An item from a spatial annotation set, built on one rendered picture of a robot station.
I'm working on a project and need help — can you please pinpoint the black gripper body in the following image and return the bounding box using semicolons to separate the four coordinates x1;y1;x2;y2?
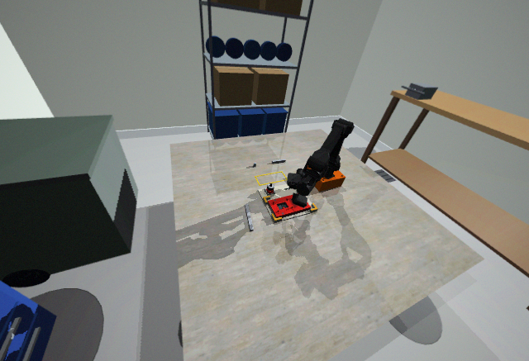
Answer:
292;169;307;207

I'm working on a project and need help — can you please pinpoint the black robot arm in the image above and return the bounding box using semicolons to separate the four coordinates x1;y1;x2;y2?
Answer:
287;118;355;196

